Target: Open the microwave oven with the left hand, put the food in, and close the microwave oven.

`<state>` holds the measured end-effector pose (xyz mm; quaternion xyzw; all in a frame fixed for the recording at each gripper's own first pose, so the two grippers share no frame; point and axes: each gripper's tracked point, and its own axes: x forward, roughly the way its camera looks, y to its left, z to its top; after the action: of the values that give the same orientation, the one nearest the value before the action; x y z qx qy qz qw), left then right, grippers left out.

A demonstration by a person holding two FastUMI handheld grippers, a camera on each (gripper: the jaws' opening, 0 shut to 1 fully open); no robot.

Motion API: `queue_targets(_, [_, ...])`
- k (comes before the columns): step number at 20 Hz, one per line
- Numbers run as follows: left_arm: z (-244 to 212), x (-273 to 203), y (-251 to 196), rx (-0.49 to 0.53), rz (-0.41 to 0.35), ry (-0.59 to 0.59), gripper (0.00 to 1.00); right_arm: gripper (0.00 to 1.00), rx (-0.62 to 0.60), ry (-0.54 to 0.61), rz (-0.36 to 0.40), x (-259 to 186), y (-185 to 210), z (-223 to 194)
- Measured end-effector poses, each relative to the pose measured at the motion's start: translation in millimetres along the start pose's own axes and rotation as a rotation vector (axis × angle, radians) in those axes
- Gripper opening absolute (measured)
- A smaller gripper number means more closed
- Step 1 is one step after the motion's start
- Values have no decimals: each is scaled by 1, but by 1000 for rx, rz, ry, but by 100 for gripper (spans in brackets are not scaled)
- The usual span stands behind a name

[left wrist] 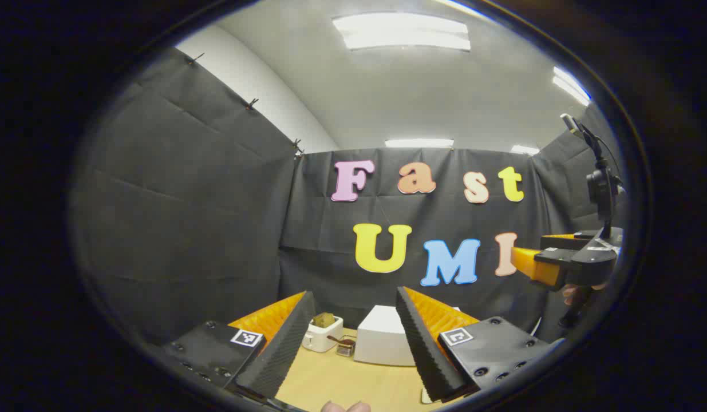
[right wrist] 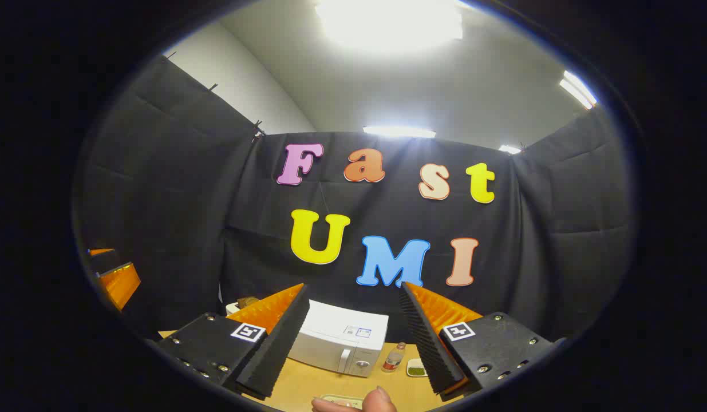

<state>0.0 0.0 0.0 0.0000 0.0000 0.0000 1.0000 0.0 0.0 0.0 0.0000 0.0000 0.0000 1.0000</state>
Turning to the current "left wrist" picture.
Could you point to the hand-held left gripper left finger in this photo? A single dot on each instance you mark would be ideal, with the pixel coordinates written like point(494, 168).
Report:
point(273, 355)

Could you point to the white microwave oven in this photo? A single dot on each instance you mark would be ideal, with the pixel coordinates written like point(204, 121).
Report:
point(382, 337)

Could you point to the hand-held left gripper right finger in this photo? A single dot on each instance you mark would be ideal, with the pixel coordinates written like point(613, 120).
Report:
point(425, 355)

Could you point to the black backdrop cloth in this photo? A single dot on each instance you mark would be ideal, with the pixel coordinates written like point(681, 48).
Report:
point(187, 200)

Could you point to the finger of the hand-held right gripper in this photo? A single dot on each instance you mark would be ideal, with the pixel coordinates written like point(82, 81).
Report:
point(528, 263)
point(565, 241)

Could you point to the black backdrop clip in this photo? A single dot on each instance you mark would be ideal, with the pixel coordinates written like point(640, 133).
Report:
point(196, 58)
point(297, 146)
point(252, 103)

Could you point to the white toaster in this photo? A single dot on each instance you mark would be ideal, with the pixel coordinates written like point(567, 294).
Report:
point(319, 340)

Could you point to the brown bread slice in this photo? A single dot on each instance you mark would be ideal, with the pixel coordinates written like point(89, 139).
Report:
point(323, 320)

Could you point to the large ceiling light panel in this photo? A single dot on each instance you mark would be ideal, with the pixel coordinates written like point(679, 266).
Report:
point(402, 31)

